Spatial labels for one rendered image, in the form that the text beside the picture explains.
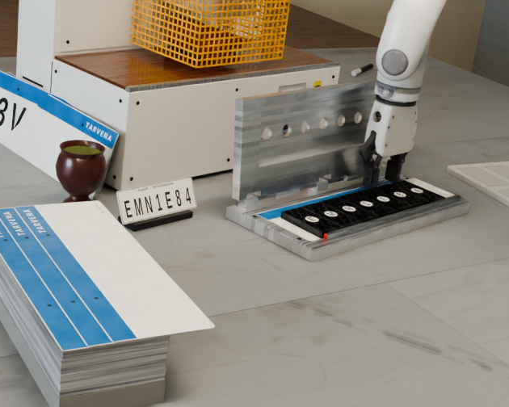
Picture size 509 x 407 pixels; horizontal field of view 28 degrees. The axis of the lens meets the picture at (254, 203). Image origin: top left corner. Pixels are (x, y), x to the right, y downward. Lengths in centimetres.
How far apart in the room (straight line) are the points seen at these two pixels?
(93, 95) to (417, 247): 63
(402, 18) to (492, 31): 293
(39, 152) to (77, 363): 82
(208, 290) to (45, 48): 65
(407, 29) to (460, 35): 291
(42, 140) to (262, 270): 55
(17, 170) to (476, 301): 85
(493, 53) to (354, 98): 280
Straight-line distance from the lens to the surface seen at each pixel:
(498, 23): 467
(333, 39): 333
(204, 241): 165
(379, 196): 187
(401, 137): 191
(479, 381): 139
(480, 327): 153
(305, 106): 182
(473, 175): 216
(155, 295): 126
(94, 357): 116
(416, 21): 176
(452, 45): 464
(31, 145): 194
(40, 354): 122
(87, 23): 194
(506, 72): 463
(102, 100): 181
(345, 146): 192
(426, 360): 141
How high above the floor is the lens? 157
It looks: 21 degrees down
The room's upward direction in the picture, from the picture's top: 8 degrees clockwise
